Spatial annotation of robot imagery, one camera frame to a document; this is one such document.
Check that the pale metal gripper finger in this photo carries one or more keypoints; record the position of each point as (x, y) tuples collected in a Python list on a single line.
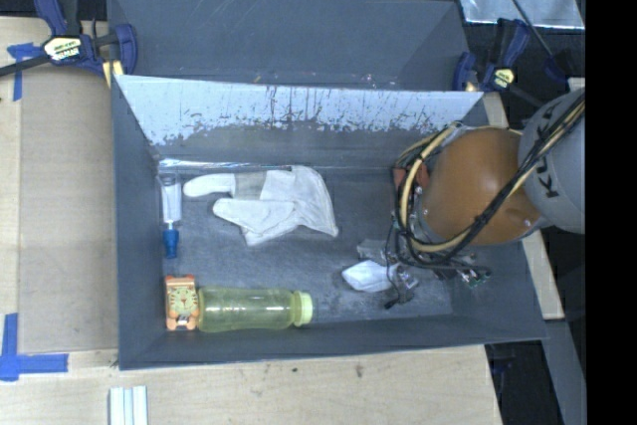
[(370, 250), (409, 281)]

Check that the white crumpled paper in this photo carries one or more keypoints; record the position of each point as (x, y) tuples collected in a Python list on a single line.
[(367, 276)]

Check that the white work glove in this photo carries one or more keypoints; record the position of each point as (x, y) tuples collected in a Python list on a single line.
[(288, 206)]

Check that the yellow-green clear plastic bottle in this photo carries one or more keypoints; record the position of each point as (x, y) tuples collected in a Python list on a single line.
[(249, 309)]

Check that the orange toy clock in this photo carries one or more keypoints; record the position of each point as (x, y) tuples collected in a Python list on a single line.
[(182, 303)]

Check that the clear spray bottle blue cap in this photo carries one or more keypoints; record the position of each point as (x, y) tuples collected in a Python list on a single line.
[(170, 209)]

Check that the grey metal bin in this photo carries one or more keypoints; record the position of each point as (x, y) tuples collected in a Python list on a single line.
[(278, 40)]

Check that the pale wood board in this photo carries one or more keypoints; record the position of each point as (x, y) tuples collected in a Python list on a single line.
[(64, 214)]

